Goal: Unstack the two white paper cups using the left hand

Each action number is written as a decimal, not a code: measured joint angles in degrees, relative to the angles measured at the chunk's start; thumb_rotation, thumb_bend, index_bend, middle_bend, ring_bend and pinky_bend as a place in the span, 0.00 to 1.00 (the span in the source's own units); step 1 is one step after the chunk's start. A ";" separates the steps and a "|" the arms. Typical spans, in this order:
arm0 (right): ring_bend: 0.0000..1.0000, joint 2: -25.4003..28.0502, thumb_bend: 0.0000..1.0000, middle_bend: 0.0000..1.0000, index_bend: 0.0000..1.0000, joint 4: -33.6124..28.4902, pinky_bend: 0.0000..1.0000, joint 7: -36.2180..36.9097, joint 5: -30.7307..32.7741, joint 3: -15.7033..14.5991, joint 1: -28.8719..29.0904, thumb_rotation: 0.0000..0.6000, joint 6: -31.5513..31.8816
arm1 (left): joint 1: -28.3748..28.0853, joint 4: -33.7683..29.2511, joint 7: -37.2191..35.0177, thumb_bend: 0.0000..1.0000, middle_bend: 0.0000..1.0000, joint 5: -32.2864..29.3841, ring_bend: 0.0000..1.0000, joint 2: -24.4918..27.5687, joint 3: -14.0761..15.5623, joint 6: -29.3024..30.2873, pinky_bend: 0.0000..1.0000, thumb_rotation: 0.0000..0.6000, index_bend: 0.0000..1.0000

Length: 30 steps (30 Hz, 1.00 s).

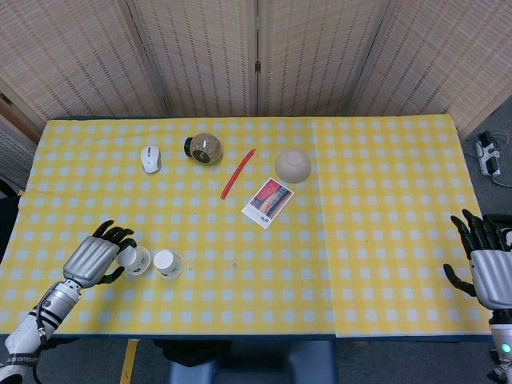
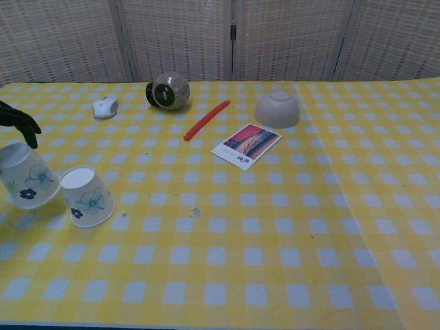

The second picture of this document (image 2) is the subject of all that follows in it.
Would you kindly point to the beige bowl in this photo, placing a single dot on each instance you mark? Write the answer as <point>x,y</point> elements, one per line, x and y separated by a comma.
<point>277,109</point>

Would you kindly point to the red plastic strip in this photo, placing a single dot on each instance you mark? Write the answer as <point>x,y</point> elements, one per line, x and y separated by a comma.
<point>206,120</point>

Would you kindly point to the metal screen hinge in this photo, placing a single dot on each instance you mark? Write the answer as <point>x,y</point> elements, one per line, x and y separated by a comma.
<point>233,31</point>

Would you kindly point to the yellow white checkered tablecloth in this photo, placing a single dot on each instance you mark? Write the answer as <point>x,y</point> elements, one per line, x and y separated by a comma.
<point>206,240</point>
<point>395,172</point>

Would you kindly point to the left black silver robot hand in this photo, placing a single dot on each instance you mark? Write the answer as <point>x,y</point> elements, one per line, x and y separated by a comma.
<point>24,122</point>

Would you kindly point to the woven folding screen panel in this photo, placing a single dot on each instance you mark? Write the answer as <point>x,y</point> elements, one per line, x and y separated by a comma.
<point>62,38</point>
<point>292,38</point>
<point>178,34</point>
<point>398,38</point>

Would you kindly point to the white computer mouse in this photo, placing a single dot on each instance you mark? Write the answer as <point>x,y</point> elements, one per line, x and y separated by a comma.
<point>106,107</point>

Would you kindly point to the small paper scrap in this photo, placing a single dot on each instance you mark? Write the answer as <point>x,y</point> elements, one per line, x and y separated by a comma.
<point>196,212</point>

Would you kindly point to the white floral paper cup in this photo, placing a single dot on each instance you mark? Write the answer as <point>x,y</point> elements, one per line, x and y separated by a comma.
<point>29,178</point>
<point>87,197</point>

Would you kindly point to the red picture postcard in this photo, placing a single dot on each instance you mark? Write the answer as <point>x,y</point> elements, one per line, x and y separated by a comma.
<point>247,146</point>

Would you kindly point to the round glass jar black lid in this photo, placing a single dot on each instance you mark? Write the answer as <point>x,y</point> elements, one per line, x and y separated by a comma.
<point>170,91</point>

